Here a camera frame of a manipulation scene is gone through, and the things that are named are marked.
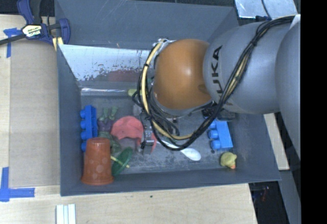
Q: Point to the green disc with yellow stick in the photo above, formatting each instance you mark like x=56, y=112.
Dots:
x=122, y=159

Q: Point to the green and purple toy figure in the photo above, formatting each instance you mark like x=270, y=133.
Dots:
x=106, y=126

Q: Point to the white plastic spoon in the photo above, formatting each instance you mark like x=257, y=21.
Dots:
x=191, y=154

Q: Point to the small yellow-green round thing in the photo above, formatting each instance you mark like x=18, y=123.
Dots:
x=132, y=92

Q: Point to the orange-brown plastic cup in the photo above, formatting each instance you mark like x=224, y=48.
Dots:
x=97, y=161

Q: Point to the blue toy building brick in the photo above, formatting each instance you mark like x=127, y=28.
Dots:
x=223, y=136
x=88, y=121

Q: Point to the yellow-green toy duck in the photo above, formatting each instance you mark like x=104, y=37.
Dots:
x=227, y=159

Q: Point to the grey metal bin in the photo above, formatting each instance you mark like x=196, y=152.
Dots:
x=107, y=21

